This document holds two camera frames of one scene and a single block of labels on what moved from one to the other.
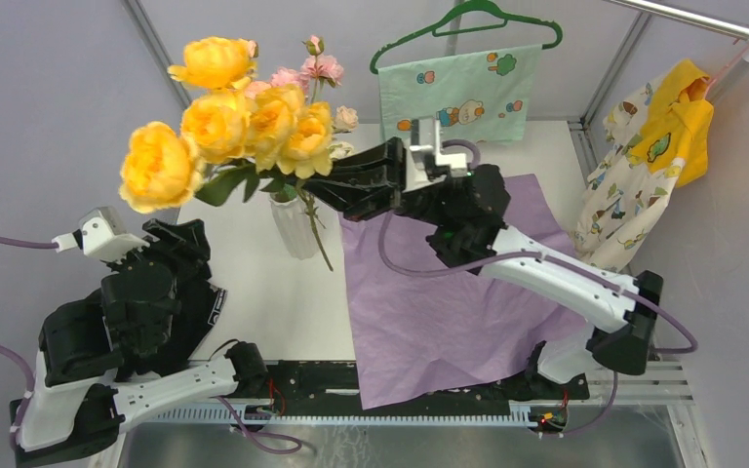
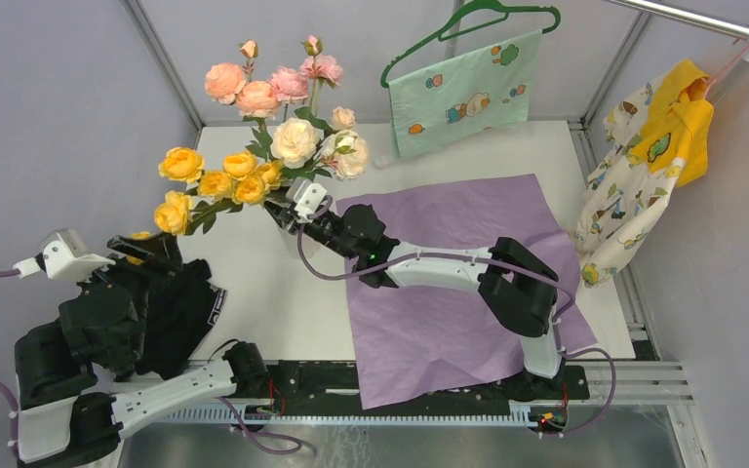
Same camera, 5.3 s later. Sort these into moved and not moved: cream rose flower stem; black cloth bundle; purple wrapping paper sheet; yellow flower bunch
Moved: yellow flower bunch
Not moved: purple wrapping paper sheet; black cloth bundle; cream rose flower stem
